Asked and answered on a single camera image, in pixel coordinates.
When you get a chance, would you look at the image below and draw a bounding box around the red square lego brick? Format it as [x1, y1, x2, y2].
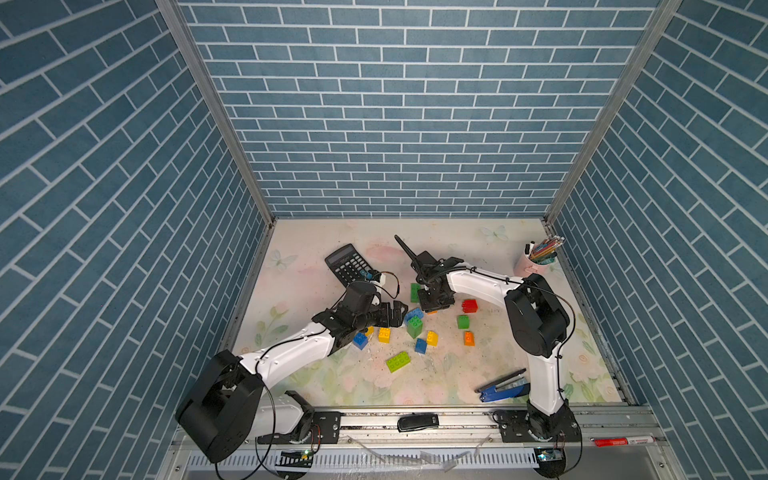
[461, 299, 479, 314]

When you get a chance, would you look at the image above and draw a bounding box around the lime long lego brick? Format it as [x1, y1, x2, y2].
[385, 351, 411, 373]

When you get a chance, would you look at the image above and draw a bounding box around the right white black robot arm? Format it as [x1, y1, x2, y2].
[395, 237, 575, 441]

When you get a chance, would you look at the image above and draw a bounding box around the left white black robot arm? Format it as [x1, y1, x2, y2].
[175, 281, 408, 463]

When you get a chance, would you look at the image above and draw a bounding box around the yellow lego brick middle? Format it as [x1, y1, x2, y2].
[377, 327, 391, 344]

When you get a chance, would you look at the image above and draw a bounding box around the light blue long lego brick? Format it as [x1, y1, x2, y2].
[404, 308, 424, 322]

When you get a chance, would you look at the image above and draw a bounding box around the dark green long lego brick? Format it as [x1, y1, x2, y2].
[410, 283, 421, 303]

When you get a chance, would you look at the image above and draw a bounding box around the blue lego brick left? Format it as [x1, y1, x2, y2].
[352, 332, 369, 350]

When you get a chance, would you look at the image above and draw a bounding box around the blue lego brick centre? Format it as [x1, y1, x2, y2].
[414, 338, 427, 354]

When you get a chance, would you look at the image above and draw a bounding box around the small green lego brick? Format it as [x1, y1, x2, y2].
[457, 314, 470, 330]

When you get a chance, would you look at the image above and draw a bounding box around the yellow lego brick right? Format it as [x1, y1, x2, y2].
[426, 331, 439, 347]

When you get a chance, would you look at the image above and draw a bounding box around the black desk calculator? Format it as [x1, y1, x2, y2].
[325, 244, 373, 287]

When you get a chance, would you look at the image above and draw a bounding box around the pink pencil cup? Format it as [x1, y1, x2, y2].
[514, 254, 549, 278]

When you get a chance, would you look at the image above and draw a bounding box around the black usb dongle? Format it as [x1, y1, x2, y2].
[397, 413, 439, 433]

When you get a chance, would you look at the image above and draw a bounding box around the coloured pencils bundle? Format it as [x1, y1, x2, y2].
[524, 235, 565, 265]

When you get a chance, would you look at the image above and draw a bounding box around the blue black stapler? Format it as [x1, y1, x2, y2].
[475, 368, 530, 403]

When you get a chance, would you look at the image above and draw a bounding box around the red marker pen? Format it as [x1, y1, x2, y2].
[592, 435, 656, 448]

